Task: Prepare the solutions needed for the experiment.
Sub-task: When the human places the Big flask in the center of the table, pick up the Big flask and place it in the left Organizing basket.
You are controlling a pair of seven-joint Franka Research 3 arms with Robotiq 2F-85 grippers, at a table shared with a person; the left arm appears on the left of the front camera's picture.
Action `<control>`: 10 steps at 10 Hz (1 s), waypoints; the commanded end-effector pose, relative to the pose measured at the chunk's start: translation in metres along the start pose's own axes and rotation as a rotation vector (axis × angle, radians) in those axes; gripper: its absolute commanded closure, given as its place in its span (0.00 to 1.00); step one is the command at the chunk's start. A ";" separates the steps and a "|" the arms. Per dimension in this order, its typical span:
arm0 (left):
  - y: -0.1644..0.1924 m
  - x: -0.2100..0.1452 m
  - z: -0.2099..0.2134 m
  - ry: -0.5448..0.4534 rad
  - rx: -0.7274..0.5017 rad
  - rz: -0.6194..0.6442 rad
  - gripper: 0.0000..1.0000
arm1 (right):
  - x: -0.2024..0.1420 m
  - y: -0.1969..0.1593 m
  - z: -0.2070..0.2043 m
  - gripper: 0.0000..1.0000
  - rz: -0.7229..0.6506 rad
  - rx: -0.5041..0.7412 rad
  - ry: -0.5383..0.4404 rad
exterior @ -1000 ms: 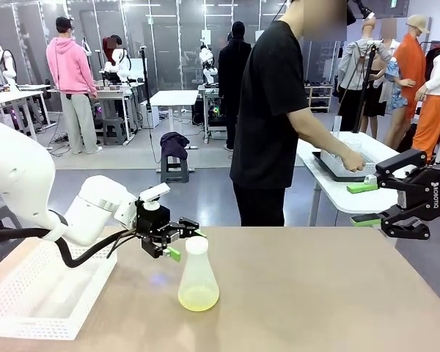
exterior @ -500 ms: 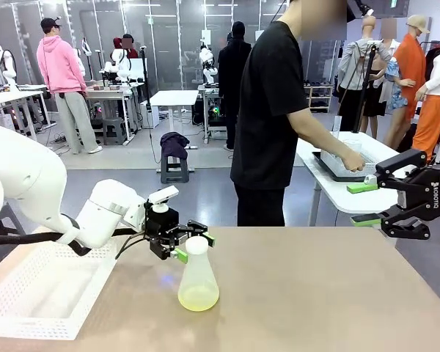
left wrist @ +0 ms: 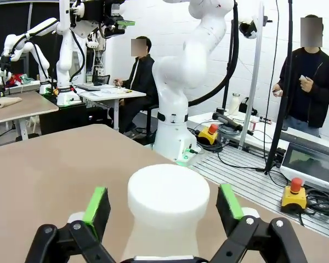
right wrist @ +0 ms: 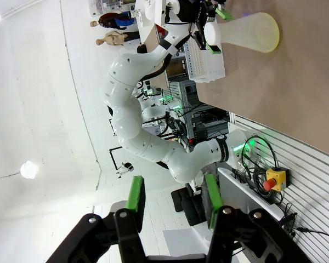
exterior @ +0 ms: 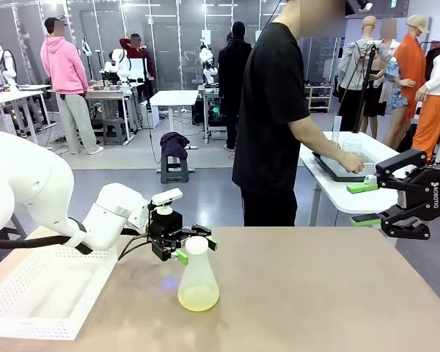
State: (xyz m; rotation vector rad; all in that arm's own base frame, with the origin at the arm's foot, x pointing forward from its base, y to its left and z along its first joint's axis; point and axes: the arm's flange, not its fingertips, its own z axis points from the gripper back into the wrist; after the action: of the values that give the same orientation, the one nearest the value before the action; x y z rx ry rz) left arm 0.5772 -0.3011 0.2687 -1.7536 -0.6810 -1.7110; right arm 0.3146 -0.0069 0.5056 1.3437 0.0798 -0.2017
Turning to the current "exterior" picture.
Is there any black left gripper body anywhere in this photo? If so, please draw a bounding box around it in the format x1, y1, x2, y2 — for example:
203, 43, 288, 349
147, 209, 185, 263

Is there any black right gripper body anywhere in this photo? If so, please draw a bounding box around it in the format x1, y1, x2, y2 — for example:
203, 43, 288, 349
396, 161, 440, 221

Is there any translucent plastic conical flask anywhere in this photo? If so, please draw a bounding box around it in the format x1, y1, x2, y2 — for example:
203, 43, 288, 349
177, 247, 221, 313

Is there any clear plastic measuring beaker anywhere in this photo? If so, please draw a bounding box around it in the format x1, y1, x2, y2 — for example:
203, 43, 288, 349
341, 138, 364, 158

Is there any person's right forearm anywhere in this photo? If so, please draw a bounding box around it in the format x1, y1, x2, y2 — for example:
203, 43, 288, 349
288, 118, 348, 166

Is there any person's right hand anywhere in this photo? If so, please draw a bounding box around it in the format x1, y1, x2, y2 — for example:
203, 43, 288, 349
338, 151, 365, 175

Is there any grey plastic stool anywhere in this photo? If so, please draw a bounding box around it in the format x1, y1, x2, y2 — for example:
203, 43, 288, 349
159, 155, 191, 185

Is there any mannequin in orange trousers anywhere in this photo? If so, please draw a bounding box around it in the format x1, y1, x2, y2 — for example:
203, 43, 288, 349
411, 40, 440, 165

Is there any black plastic tray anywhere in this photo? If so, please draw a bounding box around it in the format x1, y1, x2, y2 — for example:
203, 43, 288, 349
312, 151, 370, 183

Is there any mannequin in floral dress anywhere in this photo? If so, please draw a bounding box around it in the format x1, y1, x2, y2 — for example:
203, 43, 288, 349
378, 18, 416, 137

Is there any dark purple cloth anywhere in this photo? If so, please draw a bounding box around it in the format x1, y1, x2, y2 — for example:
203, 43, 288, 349
159, 131, 191, 161

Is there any black tripod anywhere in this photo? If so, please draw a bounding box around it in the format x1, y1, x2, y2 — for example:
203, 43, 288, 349
351, 40, 381, 133

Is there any mannequin in orange dress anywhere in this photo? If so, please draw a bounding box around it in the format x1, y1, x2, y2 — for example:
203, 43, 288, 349
383, 14, 432, 148

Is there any white shoe rack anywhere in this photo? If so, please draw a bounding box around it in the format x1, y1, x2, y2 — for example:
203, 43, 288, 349
303, 84, 335, 114

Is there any mannequin in grey shirt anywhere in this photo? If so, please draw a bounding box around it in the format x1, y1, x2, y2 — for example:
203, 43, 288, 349
331, 15, 394, 133

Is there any grey step stool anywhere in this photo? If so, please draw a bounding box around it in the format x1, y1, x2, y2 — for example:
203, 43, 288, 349
101, 117, 129, 146

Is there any small white standing desk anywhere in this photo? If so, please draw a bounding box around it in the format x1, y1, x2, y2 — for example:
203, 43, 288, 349
149, 89, 200, 150

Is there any person in black t-shirt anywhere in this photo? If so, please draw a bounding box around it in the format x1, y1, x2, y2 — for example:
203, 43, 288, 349
231, 0, 348, 227

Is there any grey robot workbench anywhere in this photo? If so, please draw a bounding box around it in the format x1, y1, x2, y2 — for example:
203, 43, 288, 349
83, 85, 137, 143

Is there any person in black clothes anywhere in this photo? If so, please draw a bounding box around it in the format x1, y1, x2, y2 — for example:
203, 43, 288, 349
216, 21, 254, 153

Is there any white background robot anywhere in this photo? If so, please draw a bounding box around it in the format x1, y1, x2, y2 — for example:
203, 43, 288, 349
198, 45, 219, 88
0, 45, 20, 92
103, 47, 133, 84

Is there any person in dark red top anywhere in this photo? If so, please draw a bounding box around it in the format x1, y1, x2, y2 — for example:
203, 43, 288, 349
118, 33, 157, 106

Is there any person in pink hoodie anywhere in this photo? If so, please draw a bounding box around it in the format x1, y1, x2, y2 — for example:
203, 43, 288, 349
40, 15, 106, 156

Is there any long white desk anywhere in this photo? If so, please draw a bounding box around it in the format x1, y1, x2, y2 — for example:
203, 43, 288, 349
0, 87, 55, 152

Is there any black camera pole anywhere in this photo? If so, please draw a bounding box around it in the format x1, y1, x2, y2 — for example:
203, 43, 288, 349
139, 45, 154, 130

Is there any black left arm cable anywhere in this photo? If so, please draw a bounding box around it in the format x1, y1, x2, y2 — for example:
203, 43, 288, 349
0, 217, 152, 262

